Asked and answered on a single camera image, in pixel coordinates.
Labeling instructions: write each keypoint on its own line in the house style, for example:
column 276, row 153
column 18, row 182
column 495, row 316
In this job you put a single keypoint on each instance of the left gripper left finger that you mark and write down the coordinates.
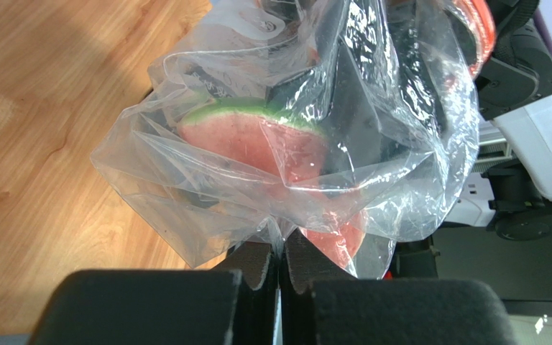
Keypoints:
column 232, row 303

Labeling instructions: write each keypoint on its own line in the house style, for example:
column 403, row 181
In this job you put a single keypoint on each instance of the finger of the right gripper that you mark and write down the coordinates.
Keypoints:
column 328, row 117

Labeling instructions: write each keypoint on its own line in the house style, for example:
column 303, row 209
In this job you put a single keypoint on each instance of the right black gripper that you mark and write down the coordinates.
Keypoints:
column 519, row 71

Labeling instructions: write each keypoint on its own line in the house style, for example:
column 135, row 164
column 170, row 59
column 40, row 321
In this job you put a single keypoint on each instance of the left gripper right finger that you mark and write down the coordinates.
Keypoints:
column 323, row 304

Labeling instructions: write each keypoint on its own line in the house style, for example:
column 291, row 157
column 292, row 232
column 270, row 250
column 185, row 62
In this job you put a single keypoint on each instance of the clear orange zip bag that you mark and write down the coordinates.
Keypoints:
column 242, row 49

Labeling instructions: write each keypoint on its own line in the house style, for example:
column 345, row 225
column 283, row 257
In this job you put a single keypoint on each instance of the fake watermelon slice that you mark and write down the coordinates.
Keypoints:
column 255, row 154

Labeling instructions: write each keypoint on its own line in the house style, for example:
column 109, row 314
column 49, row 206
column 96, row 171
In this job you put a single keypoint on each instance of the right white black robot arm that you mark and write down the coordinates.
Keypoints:
column 521, row 207

